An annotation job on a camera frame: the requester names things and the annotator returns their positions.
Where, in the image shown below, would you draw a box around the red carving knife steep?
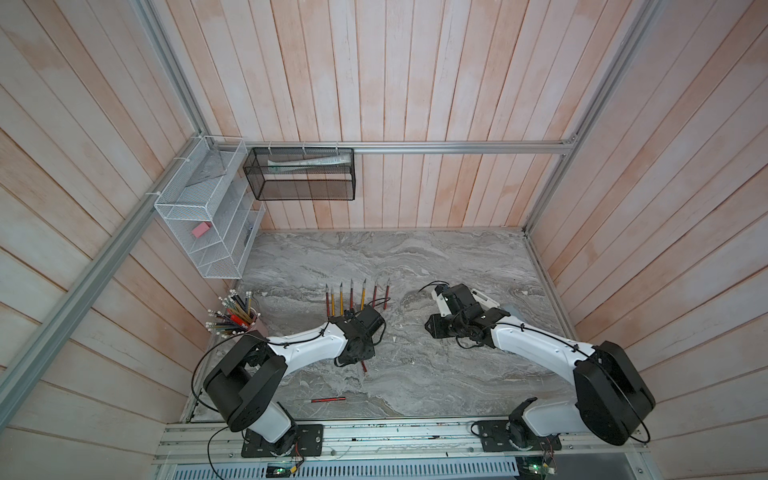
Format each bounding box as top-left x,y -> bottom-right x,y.
383,278 -> 390,310

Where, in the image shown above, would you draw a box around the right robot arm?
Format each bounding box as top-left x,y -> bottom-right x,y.
425,281 -> 656,451

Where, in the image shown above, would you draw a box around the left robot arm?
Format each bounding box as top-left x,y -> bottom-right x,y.
203,305 -> 386,455

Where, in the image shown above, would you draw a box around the pink eraser block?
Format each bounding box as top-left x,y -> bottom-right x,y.
191,222 -> 212,239

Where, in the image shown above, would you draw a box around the pink pencil cup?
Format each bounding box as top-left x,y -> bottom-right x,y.
250,317 -> 269,337

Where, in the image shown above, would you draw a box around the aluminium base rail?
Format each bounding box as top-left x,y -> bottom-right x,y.
151,417 -> 653,469

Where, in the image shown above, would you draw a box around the papers in black basket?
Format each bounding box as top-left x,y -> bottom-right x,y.
267,154 -> 353,174

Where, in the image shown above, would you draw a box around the black wire mesh basket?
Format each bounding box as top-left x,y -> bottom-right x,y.
243,146 -> 357,201

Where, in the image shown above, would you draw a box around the bundle of pencils in cup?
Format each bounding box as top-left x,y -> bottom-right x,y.
205,289 -> 260,339

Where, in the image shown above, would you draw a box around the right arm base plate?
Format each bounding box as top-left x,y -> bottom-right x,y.
470,420 -> 562,453

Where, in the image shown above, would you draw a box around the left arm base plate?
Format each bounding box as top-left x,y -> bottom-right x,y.
241,424 -> 324,459

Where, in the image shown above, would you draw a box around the white wire mesh shelf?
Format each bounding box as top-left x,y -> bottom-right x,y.
155,135 -> 265,280

